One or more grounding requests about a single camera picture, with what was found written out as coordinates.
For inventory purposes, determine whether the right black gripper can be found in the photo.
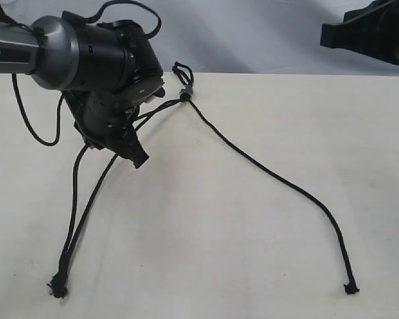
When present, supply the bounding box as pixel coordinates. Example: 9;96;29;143
320;1;399;65

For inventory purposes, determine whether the grey backdrop cloth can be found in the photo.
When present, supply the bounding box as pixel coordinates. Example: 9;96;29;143
0;0;399;76

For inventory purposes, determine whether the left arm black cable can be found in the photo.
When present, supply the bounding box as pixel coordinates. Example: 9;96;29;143
11;0;163;147

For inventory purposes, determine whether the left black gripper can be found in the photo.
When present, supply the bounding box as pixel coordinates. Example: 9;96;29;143
65;90;149;169

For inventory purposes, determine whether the grey metal cable clamp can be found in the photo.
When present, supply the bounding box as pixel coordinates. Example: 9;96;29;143
179;85;194;101

